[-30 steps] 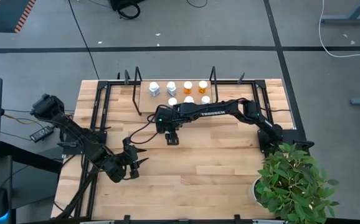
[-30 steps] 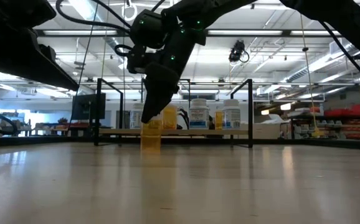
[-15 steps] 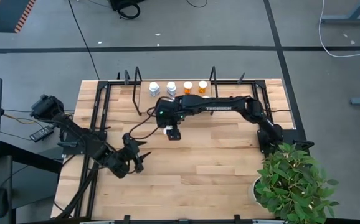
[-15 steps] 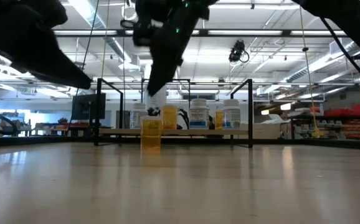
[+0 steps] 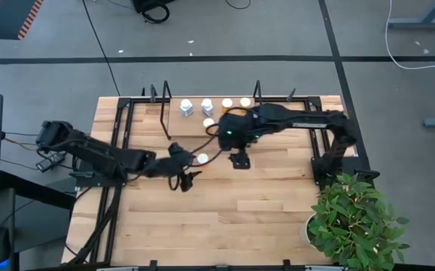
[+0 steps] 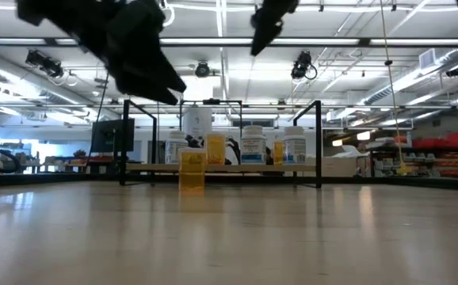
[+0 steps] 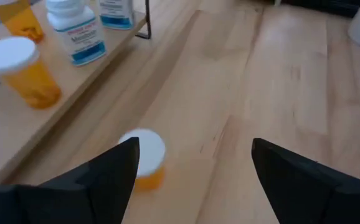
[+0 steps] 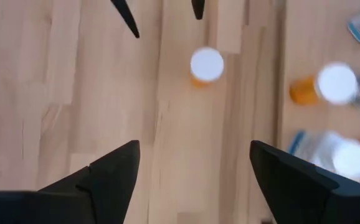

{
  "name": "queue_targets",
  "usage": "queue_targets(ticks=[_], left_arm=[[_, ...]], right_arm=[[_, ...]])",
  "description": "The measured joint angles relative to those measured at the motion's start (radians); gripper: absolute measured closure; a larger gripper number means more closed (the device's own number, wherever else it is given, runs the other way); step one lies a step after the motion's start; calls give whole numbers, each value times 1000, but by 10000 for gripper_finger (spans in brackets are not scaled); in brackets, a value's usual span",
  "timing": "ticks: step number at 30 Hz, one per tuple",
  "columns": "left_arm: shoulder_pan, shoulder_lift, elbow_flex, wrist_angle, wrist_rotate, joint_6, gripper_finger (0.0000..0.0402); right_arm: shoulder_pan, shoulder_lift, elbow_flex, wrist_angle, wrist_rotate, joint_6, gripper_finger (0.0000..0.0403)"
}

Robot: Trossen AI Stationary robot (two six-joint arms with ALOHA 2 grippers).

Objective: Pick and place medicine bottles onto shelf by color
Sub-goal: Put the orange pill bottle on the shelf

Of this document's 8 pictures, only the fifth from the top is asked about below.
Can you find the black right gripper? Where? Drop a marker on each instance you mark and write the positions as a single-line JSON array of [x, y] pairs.
[[234, 131]]

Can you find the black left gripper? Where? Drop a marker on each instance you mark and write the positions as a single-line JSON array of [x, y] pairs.
[[168, 165]]

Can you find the orange pill bottle white cap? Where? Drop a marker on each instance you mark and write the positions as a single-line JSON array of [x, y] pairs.
[[202, 158], [227, 102], [245, 102], [208, 122]]

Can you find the white medicine bottle blue label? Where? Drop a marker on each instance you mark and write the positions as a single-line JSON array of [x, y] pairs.
[[207, 105], [186, 106]]

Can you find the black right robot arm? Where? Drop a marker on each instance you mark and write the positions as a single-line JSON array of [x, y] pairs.
[[308, 119]]

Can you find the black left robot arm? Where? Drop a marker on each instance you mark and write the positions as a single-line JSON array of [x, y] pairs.
[[97, 152]]

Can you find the black power adapter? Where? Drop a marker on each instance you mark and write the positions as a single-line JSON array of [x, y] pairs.
[[48, 163]]

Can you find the green plant in white pot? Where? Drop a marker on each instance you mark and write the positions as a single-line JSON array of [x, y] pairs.
[[353, 226]]

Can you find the black equipment box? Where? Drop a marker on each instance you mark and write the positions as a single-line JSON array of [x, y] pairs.
[[142, 4]]

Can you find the black mat orange striped edges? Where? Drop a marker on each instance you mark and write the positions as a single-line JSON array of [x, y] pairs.
[[6, 19]]

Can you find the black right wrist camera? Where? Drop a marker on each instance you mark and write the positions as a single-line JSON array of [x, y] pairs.
[[240, 162]]

